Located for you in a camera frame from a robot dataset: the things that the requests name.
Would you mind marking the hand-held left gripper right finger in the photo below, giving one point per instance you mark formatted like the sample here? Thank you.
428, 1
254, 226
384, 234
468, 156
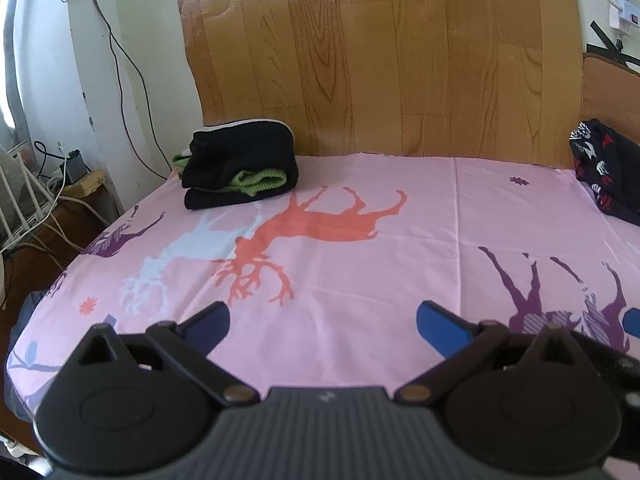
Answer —
442, 327

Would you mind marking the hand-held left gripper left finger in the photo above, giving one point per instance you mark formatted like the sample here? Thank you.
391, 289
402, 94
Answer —
205, 325

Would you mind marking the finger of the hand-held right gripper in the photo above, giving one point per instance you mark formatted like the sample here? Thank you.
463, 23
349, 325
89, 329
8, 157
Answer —
633, 321

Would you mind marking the green and black knit sweater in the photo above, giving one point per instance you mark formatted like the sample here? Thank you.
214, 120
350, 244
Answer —
240, 165

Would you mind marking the pink deer print bedsheet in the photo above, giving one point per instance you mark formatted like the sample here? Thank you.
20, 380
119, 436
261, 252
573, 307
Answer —
375, 220

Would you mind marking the black patterned knit sweater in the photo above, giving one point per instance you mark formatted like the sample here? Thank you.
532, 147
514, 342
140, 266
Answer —
607, 175

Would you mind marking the wooden nightstand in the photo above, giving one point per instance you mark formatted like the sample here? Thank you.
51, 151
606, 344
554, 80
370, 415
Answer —
87, 187

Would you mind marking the black power adapter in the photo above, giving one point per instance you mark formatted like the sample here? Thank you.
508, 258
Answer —
75, 167

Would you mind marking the brown headboard cushion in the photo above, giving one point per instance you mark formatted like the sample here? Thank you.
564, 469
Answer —
612, 92

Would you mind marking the black tape strips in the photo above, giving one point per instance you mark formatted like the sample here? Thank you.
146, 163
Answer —
610, 55

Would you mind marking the wooden headboard panel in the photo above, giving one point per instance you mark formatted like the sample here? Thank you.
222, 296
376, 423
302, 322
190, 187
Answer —
380, 50

